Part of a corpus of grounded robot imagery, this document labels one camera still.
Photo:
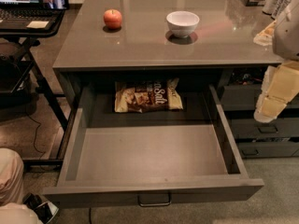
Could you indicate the yellow sticky note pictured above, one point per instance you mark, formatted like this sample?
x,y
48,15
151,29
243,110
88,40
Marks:
x,y
37,24

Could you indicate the metal drawer handle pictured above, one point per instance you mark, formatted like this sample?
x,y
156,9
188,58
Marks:
x,y
154,199

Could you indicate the white ceramic bowl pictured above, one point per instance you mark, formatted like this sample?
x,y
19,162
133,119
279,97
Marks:
x,y
182,23

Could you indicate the black and white shoe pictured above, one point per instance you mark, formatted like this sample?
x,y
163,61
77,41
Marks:
x,y
46,211

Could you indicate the red apple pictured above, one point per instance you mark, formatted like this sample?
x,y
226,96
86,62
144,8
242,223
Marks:
x,y
112,19

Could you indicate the grey right bottom drawer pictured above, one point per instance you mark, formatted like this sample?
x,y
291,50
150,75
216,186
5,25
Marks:
x,y
268,149

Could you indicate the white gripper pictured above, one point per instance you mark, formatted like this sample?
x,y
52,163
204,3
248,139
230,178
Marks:
x,y
287,36

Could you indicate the person's knee beige trousers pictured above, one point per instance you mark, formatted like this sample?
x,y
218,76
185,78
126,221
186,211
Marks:
x,y
12,210

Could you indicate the grey right middle drawer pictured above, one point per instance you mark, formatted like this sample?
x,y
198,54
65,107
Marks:
x,y
279,128

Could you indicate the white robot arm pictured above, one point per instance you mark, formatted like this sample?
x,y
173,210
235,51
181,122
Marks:
x,y
285,39

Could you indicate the black laptop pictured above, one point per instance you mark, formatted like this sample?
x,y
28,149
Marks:
x,y
17,14

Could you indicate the black laptop stand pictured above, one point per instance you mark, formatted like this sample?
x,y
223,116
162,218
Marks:
x,y
24,59

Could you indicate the open grey top drawer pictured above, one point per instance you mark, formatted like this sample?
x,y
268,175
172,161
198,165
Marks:
x,y
112,157

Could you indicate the clear plastic snack packet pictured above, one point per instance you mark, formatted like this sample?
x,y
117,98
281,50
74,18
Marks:
x,y
264,38

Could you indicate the grey right top drawer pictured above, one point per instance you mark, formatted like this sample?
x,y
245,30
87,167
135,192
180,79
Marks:
x,y
240,97

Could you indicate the smartphone with lit screen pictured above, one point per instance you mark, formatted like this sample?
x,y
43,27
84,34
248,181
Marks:
x,y
55,4

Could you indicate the brown chip bag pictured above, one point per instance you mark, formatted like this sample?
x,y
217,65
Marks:
x,y
147,96

